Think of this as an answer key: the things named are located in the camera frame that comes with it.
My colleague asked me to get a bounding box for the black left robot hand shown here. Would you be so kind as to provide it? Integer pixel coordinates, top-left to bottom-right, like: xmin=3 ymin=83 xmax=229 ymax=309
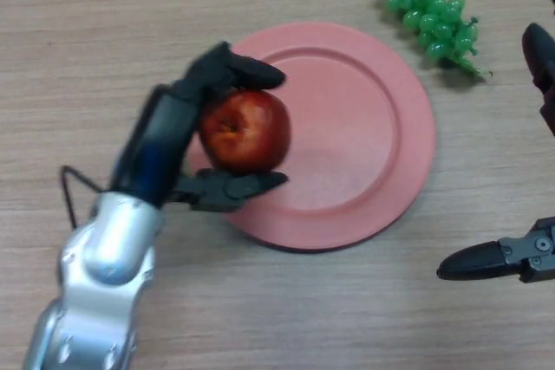
xmin=108 ymin=40 xmax=290 ymax=213

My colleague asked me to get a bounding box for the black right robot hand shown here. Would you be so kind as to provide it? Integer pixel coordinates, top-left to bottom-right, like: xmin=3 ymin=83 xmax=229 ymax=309
xmin=435 ymin=0 xmax=555 ymax=284

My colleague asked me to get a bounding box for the red apple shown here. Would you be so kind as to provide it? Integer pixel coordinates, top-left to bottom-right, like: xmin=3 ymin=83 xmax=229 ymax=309
xmin=198 ymin=90 xmax=291 ymax=172

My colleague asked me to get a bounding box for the pink round plate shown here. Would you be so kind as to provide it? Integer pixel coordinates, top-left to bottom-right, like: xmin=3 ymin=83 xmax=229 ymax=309
xmin=186 ymin=21 xmax=436 ymax=253

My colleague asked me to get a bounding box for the green grape bunch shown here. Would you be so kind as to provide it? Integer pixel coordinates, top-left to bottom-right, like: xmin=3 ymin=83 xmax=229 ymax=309
xmin=380 ymin=0 xmax=493 ymax=81

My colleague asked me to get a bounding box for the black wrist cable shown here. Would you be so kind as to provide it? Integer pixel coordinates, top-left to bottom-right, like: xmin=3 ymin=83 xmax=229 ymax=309
xmin=59 ymin=165 xmax=105 ymax=228

